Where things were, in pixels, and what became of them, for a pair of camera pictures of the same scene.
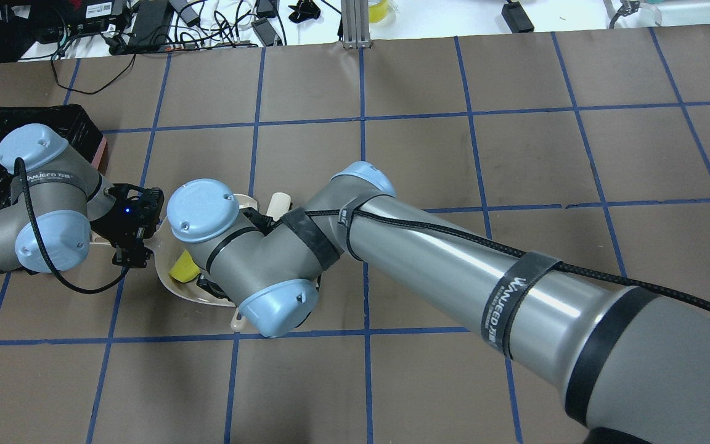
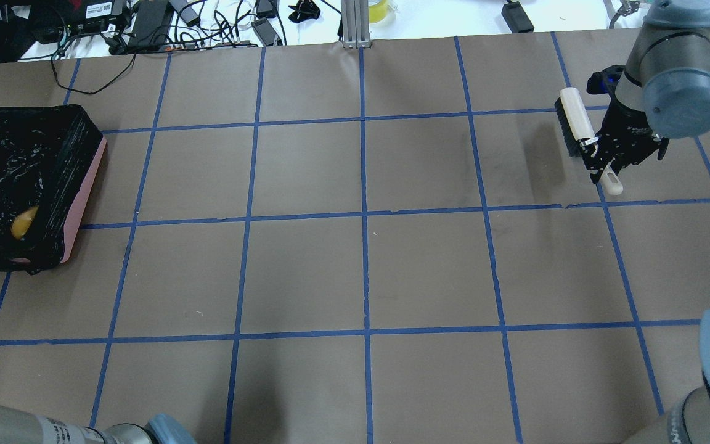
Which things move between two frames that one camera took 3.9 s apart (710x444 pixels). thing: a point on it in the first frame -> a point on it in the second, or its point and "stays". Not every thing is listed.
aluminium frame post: x=355 y=21 stays
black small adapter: x=516 y=18 stays
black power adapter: x=150 y=27 stays
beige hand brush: x=277 y=203 -> x=576 y=126
